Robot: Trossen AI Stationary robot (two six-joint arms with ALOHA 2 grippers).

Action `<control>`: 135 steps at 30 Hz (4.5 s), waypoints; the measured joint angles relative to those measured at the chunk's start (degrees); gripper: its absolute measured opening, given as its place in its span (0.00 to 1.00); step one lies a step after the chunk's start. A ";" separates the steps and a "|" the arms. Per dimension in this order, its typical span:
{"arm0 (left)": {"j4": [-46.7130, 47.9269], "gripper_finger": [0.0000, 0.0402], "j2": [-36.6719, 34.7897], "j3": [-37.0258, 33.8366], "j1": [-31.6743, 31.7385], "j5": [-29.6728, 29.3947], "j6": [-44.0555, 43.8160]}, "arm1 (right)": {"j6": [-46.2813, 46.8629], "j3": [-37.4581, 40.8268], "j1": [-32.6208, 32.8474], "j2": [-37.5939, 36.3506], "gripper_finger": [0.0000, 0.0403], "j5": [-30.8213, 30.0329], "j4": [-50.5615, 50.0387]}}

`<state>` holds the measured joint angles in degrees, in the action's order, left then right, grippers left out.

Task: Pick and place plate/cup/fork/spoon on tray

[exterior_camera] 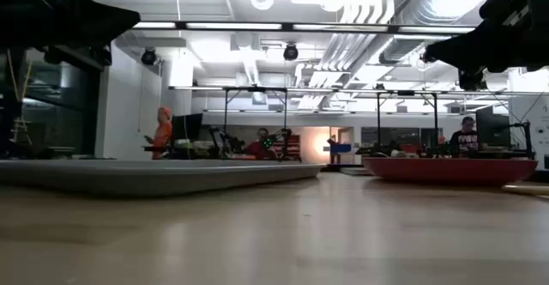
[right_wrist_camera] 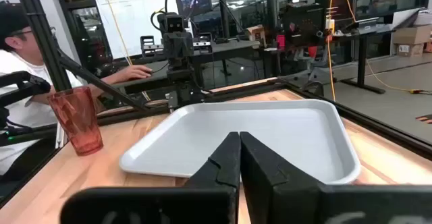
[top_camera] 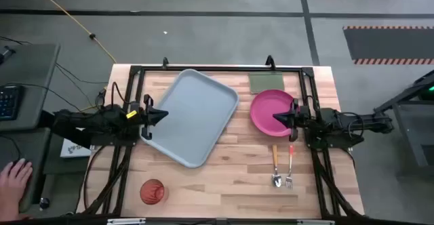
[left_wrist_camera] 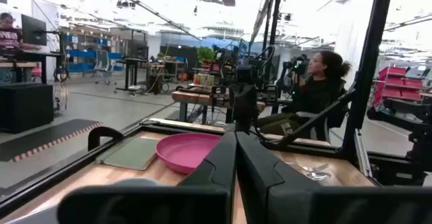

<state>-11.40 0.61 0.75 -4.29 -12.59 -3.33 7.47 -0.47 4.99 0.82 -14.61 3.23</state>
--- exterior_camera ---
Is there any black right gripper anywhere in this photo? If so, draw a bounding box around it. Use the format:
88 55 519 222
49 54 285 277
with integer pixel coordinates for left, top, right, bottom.
424 0 549 71

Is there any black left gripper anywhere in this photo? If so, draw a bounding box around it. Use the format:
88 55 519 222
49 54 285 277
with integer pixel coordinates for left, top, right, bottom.
0 0 142 50

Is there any grey plastic tray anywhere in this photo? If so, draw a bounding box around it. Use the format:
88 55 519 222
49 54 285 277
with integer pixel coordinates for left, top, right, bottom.
0 159 326 198

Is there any black computer monitor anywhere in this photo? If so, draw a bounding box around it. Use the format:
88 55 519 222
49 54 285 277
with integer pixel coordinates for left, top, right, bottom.
171 112 204 143
475 106 512 148

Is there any person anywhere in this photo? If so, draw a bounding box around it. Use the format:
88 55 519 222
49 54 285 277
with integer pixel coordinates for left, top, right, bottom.
144 106 174 161
244 127 280 161
449 116 480 152

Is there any white board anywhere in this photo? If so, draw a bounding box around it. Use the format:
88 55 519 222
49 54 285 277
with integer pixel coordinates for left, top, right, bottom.
509 68 549 171

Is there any dark glass partition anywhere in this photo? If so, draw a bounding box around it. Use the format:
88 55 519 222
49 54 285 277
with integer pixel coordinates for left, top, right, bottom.
0 46 113 160

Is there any yellow wooden ladder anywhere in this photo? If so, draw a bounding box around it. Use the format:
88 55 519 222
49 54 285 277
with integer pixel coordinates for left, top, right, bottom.
6 51 34 147

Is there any blue box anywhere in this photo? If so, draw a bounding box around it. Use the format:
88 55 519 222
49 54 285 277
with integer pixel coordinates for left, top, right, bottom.
329 137 353 165

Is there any black beam with light strips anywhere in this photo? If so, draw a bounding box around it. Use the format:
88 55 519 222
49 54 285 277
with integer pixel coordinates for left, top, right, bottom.
130 21 477 35

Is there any red tool cabinet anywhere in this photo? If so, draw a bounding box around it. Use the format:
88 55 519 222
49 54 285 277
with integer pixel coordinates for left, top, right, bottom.
274 134 302 161

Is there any black background rig frame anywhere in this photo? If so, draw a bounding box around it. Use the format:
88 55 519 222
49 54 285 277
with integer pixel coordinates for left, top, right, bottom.
375 89 439 157
221 86 289 161

